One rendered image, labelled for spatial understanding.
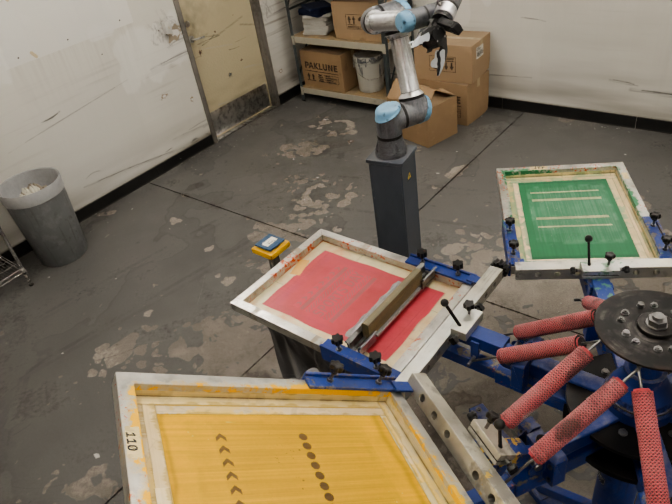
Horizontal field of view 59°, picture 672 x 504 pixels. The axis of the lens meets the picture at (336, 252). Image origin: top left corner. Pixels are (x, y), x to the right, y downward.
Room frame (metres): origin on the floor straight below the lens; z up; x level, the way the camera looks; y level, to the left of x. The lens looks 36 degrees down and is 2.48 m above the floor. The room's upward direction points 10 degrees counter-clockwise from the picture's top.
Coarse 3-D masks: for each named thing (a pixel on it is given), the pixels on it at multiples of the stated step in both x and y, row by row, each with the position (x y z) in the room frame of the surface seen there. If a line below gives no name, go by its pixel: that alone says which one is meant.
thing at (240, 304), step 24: (312, 240) 2.18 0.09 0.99; (336, 240) 2.15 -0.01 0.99; (288, 264) 2.04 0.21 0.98; (408, 264) 1.89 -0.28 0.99; (264, 288) 1.93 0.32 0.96; (240, 312) 1.81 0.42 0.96; (264, 312) 1.75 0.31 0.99; (288, 336) 1.63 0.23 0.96; (312, 336) 1.57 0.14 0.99; (408, 360) 1.37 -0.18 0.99
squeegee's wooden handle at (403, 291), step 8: (416, 272) 1.74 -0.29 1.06; (408, 280) 1.70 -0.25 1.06; (416, 280) 1.73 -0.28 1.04; (400, 288) 1.67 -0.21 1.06; (408, 288) 1.68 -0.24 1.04; (416, 288) 1.72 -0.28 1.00; (392, 296) 1.63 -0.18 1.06; (400, 296) 1.65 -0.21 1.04; (408, 296) 1.68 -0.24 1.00; (384, 304) 1.59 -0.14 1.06; (392, 304) 1.61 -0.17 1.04; (400, 304) 1.64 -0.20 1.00; (376, 312) 1.56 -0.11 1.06; (384, 312) 1.57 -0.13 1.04; (392, 312) 1.60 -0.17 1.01; (368, 320) 1.53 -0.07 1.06; (376, 320) 1.53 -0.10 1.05; (384, 320) 1.57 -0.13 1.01; (368, 328) 1.50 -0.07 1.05; (376, 328) 1.53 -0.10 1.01; (368, 336) 1.50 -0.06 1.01
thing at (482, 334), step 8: (480, 328) 1.41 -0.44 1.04; (472, 336) 1.38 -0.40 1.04; (480, 336) 1.38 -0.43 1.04; (488, 336) 1.37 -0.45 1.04; (496, 336) 1.36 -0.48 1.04; (504, 336) 1.36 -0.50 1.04; (480, 344) 1.36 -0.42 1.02; (488, 344) 1.34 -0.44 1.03; (496, 344) 1.33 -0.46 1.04; (504, 344) 1.32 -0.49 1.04; (488, 352) 1.34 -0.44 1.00; (496, 352) 1.32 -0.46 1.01
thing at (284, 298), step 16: (288, 288) 1.91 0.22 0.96; (304, 288) 1.89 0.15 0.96; (272, 304) 1.83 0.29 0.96; (288, 304) 1.81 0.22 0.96; (304, 320) 1.70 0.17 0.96; (320, 320) 1.68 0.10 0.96; (352, 320) 1.65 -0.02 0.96; (400, 320) 1.61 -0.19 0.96; (384, 336) 1.54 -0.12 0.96; (400, 336) 1.53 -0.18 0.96; (368, 352) 1.48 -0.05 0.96; (384, 352) 1.46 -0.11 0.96
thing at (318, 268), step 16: (320, 256) 2.10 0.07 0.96; (336, 256) 2.07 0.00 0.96; (304, 272) 2.00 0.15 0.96; (320, 272) 1.98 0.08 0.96; (368, 272) 1.92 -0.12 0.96; (384, 272) 1.91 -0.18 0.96; (384, 288) 1.81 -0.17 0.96; (368, 304) 1.73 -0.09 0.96; (416, 304) 1.68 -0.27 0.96; (432, 304) 1.66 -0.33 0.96; (416, 320) 1.59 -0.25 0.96
